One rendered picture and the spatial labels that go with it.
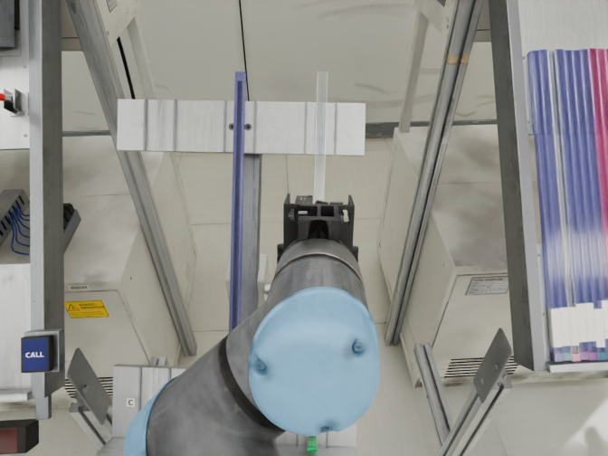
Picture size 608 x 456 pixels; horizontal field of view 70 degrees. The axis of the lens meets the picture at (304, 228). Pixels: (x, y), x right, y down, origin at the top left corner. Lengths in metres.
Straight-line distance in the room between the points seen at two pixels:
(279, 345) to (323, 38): 2.26
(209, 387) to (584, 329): 0.66
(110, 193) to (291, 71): 1.44
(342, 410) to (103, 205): 1.08
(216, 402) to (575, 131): 0.72
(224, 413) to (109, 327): 0.91
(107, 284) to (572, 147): 0.94
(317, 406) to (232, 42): 2.27
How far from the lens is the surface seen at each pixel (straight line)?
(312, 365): 0.24
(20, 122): 0.83
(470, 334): 1.28
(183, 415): 0.31
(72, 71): 2.70
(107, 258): 1.11
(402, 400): 1.53
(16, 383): 0.82
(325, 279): 0.28
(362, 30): 2.45
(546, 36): 0.90
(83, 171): 1.43
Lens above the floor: 1.34
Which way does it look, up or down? 42 degrees down
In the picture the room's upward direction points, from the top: straight up
